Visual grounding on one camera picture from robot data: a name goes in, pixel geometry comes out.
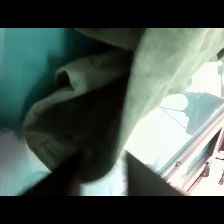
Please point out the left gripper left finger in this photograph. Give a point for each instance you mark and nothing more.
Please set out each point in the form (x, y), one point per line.
(56, 182)

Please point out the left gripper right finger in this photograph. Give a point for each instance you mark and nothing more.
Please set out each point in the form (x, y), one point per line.
(143, 181)

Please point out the green shirt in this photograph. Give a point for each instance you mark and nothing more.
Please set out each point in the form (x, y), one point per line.
(110, 100)

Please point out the silver frame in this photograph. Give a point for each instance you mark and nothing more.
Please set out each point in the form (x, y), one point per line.
(196, 160)

